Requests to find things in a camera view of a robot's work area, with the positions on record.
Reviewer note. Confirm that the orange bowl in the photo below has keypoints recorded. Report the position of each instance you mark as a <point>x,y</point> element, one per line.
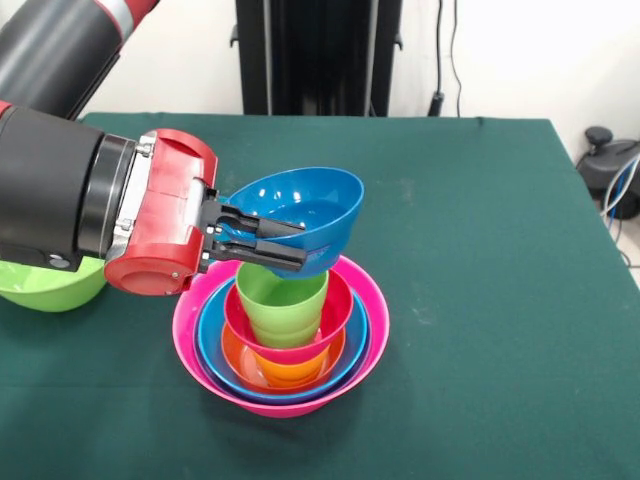
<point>235,355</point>

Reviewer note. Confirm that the small crimson bowl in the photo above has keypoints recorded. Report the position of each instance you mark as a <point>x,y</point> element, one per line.
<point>337,305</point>

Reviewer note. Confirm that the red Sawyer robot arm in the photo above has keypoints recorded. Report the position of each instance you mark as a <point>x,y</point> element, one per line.
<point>45,190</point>

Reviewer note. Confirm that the green cup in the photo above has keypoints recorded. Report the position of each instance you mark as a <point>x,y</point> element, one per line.
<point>280,310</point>

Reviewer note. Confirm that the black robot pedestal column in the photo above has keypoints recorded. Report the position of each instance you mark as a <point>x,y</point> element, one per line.
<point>320,50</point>

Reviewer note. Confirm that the large light blue bowl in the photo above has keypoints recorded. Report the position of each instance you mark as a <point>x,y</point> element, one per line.
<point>357,325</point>

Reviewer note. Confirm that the orange cup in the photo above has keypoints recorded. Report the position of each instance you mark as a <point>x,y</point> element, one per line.
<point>290,372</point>

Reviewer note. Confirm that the large pink bowl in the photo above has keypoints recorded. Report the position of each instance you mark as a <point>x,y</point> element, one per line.
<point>285,407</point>

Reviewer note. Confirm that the large green bowl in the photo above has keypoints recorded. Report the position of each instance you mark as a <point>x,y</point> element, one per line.
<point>45,292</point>

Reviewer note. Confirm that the small dark blue bowl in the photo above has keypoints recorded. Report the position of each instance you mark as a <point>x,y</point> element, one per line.
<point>330,210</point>

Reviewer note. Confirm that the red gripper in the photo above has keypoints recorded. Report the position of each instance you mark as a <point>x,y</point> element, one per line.
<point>160,235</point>

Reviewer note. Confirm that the dark green table cloth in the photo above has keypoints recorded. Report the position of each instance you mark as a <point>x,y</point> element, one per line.
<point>475,400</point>

